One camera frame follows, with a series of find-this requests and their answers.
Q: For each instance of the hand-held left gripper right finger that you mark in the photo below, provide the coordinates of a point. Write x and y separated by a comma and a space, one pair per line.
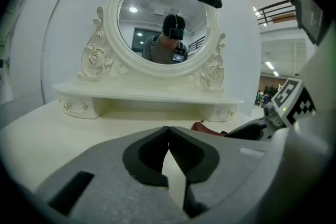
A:
236, 165

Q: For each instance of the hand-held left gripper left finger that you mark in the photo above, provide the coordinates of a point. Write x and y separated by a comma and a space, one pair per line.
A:
105, 178

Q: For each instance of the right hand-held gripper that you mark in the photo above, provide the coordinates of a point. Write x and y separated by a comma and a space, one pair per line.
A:
288, 97

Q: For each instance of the reddish brown cloth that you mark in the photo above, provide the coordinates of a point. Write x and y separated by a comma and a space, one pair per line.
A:
207, 129

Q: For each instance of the white dressing table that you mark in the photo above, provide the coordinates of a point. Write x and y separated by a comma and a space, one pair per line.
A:
65, 133

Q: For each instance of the black metal railing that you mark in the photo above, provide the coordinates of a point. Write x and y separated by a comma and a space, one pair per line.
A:
277, 5

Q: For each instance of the black chest-mounted screen device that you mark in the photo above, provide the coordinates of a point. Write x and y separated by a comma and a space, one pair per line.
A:
309, 15

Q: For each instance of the oval mirror ornate white frame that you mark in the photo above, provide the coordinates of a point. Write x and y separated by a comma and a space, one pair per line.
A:
111, 21

